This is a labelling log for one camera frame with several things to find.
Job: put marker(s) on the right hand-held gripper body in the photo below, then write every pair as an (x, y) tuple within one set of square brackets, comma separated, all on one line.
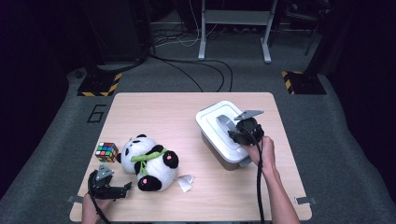
[(249, 132)]

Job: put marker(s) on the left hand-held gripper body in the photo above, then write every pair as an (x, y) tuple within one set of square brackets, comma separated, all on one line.
[(101, 190)]

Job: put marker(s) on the white storage box lid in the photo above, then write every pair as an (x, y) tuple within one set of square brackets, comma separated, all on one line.
[(214, 130)]

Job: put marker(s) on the grey transparent storage box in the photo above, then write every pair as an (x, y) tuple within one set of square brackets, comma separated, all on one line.
[(224, 161)]

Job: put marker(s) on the panda plush toy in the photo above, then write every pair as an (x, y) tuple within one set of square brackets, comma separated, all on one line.
[(146, 161)]

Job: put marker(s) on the multicoloured puzzle cube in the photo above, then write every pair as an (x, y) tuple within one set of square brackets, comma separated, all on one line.
[(106, 151)]

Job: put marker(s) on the person's left hand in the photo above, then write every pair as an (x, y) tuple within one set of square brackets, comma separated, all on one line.
[(87, 212)]

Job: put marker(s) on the person's right hand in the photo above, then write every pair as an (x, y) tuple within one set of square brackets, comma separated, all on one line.
[(268, 152)]

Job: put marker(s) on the grey tape strip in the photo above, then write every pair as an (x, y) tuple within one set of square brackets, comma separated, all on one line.
[(305, 200), (76, 199)]

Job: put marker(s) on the black yellow striped stand base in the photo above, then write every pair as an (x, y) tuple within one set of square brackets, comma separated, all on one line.
[(303, 83), (98, 84)]

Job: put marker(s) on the black cabinet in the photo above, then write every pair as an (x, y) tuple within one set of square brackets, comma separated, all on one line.
[(118, 28)]

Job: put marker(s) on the white metal desk frame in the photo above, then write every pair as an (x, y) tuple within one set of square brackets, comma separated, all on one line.
[(204, 37)]

